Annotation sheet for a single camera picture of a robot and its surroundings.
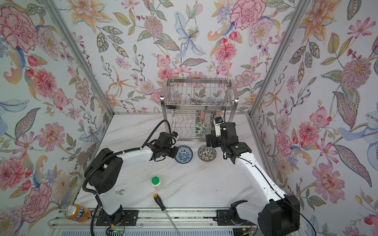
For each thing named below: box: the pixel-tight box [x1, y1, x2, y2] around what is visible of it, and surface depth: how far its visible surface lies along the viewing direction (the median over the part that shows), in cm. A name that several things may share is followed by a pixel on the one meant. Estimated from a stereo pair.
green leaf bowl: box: [195, 119, 208, 138], surface depth 106 cm
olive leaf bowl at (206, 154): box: [197, 145, 217, 162], surface depth 97 cm
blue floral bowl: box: [175, 145, 194, 164], surface depth 97 cm
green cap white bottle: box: [151, 176, 163, 192], surface depth 78 cm
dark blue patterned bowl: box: [210, 113, 216, 134], surface depth 115 cm
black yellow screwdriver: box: [153, 193, 182, 236], surface depth 79 cm
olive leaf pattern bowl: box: [195, 110, 201, 123], surface depth 116 cm
